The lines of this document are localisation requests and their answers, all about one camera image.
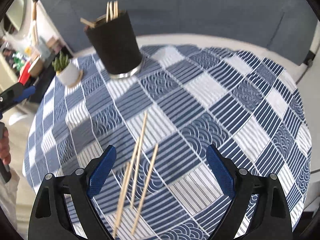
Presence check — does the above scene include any wooden chopstick two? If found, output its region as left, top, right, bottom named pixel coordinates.
left=131, top=144, right=159, bottom=235

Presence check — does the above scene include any wooden chopstick five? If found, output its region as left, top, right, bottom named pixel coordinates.
left=80, top=18, right=96, bottom=28

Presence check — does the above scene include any wooden chopstick four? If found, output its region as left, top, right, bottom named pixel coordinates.
left=95, top=14, right=107, bottom=25

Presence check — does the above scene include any wooden chopstick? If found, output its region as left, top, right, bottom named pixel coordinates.
left=106, top=2, right=110, bottom=23

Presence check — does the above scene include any wooden chopstick three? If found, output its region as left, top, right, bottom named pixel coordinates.
left=112, top=138, right=139, bottom=238

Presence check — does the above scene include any wooden chopstick six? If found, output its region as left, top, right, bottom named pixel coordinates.
left=109, top=2, right=114, bottom=20

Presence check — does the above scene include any wooden chopstick seven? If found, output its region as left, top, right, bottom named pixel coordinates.
left=113, top=1, right=119, bottom=18

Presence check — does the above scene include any person left hand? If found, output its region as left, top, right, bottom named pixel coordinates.
left=0, top=127, right=11, bottom=165

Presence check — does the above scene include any beige bowl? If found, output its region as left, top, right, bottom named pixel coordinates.
left=28, top=56, right=44, bottom=78

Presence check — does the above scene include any small potted succulent plant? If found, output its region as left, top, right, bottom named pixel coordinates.
left=52, top=51, right=83, bottom=88

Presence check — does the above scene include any black cylindrical utensil holder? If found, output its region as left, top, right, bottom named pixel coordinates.
left=85, top=11, right=143, bottom=79

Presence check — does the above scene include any blue white checkered tablecloth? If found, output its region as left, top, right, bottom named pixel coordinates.
left=23, top=45, right=311, bottom=239

